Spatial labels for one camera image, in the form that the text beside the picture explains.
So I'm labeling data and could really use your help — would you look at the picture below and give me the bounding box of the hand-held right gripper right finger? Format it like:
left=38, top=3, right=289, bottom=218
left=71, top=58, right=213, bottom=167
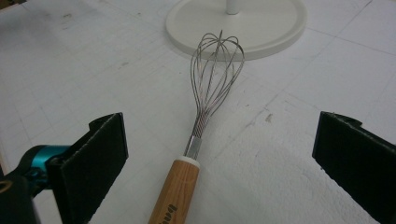
left=311, top=110, right=396, bottom=224

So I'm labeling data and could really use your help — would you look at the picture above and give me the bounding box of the white round stand base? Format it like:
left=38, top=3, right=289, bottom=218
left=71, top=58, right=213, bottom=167
left=164, top=0, right=308, bottom=62

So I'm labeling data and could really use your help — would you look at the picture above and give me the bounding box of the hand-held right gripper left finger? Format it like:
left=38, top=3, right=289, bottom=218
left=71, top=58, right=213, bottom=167
left=47, top=112, right=130, bottom=224

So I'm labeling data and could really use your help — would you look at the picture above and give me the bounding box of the wooden-handled wire whisk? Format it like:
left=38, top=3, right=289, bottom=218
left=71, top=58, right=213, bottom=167
left=147, top=30, right=246, bottom=224

